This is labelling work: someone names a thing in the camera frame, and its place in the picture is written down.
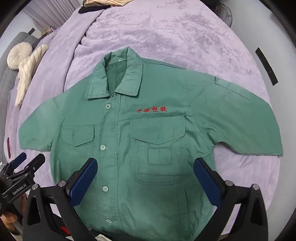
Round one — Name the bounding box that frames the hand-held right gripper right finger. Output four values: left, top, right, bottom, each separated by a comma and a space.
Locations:
193, 158, 274, 241

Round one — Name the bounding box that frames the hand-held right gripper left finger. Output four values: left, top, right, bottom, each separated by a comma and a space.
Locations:
22, 158, 99, 241

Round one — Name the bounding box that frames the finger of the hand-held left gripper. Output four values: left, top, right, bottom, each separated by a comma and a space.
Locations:
22, 153, 45, 179
3, 152, 27, 173

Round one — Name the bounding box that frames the green button-up shirt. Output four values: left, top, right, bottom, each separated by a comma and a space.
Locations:
18, 46, 284, 239

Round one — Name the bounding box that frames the person's left hand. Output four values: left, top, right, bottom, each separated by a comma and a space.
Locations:
0, 212, 19, 231

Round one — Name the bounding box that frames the grey quilted headboard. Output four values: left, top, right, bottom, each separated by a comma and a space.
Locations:
0, 32, 43, 160

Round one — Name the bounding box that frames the cream quilted jacket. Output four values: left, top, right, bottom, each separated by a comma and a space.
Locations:
15, 44, 49, 106

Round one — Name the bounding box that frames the cream round shell pillow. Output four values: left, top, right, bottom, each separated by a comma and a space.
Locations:
7, 44, 33, 69

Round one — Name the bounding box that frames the black strip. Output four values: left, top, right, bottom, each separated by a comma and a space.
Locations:
255, 47, 278, 86

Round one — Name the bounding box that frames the grey plush blanket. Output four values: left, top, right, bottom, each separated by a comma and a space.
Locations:
3, 0, 281, 234

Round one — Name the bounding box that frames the round fan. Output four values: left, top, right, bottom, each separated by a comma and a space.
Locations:
217, 3, 234, 27

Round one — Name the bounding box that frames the beige striped cloth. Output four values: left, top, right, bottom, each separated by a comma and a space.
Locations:
84, 0, 132, 8

